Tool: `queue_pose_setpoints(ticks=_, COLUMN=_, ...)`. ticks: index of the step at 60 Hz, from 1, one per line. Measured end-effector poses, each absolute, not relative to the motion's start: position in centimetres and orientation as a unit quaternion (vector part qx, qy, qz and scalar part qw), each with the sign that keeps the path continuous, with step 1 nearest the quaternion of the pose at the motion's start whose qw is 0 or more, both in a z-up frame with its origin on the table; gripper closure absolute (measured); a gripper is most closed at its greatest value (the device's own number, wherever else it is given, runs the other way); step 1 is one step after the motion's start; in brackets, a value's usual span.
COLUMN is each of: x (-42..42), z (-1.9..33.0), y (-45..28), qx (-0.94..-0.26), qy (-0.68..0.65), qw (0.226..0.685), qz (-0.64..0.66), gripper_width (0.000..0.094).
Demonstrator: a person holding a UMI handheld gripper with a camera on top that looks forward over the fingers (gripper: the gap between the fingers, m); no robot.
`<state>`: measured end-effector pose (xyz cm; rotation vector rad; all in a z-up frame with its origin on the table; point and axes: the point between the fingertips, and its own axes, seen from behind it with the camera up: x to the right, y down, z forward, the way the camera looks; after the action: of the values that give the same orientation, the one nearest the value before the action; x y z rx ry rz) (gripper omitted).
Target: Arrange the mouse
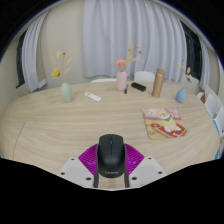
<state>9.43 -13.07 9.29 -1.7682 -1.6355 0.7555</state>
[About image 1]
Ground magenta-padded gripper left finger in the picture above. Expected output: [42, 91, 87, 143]
[58, 143, 101, 189]

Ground orange and yellow dried flowers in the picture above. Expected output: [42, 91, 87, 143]
[112, 43, 142, 72]

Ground blue vase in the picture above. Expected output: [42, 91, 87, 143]
[175, 87, 187, 104]

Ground white remote control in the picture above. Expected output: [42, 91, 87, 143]
[83, 91, 102, 102]

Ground dark window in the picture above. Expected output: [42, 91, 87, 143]
[179, 20, 203, 81]
[15, 31, 28, 89]

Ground white and blue chairs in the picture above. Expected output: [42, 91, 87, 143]
[196, 85, 224, 138]

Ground narrow white curtain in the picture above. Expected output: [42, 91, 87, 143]
[21, 11, 51, 93]
[198, 38, 212, 91]

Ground black computer mouse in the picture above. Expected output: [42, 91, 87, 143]
[95, 133, 127, 179]

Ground wide white curtain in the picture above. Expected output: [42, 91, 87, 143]
[81, 0, 188, 83]

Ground small beige dried flowers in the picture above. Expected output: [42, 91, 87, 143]
[177, 59, 194, 89]

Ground pink vase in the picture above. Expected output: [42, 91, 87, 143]
[115, 69, 128, 92]

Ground pale green vase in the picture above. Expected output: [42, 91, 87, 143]
[60, 81, 74, 103]

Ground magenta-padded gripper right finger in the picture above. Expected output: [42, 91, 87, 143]
[123, 143, 167, 189]

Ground black rectangular box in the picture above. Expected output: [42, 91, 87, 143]
[130, 81, 147, 92]

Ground cartoon print mouse pad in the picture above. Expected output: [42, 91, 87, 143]
[141, 107, 189, 140]

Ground tan drink bottle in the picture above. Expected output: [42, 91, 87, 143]
[151, 67, 166, 99]

